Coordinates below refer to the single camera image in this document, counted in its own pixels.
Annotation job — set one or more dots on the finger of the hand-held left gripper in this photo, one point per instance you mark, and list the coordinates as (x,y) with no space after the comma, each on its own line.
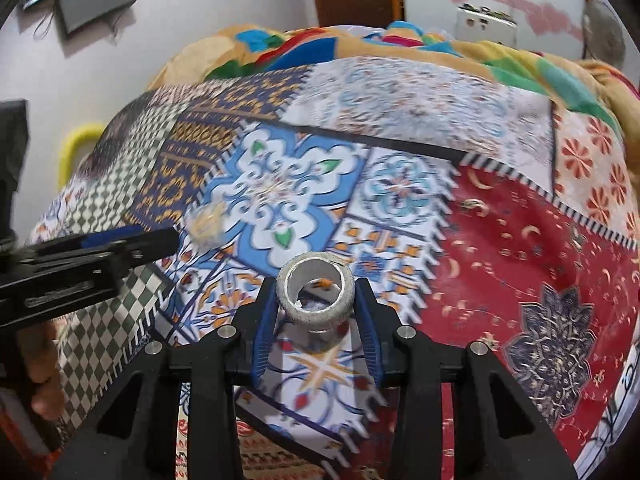
(140,245)

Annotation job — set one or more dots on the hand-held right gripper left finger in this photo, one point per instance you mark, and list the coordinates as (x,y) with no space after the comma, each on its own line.
(265,332)

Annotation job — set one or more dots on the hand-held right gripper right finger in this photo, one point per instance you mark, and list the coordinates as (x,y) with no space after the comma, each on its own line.
(370,335)

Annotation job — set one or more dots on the grey tape roll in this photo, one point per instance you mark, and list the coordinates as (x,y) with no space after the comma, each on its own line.
(295,311)

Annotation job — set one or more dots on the clear plastic wrapper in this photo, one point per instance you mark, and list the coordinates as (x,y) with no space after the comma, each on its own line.
(206,225)

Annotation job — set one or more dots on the person's left hand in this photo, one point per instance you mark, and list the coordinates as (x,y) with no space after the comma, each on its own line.
(45,370)

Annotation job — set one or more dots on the yellow hoop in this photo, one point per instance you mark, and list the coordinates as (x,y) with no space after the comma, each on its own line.
(70,150)

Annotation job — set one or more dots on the patchwork printed blanket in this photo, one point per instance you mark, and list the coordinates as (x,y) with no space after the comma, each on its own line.
(400,125)

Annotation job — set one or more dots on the colourful orange quilt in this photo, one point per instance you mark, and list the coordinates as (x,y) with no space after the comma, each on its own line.
(500,55)

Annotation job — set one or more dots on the white power strip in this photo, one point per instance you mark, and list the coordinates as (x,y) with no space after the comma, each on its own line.
(485,22)

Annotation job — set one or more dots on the grey standing fan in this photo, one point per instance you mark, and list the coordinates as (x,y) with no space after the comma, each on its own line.
(602,32)

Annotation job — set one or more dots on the black wall box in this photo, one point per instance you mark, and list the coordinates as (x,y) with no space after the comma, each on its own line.
(95,2)

